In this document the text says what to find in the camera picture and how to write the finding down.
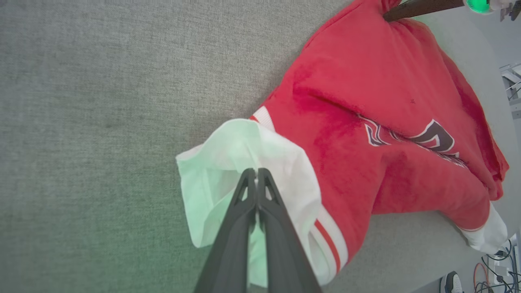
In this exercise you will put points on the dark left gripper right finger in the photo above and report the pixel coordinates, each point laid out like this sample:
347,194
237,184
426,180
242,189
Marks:
281,252

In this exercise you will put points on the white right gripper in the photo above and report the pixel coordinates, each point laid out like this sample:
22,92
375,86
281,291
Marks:
480,5

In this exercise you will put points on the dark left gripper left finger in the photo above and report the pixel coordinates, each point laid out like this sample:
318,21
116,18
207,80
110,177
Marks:
234,244

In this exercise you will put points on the red and white jersey garment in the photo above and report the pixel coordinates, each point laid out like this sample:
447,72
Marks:
366,122

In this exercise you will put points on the metal rack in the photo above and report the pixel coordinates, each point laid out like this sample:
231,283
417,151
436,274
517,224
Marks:
513,87

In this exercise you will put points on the black and white shoe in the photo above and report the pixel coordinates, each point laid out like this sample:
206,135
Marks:
452,283

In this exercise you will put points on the grey fabric sofa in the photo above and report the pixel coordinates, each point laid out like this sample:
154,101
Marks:
101,122

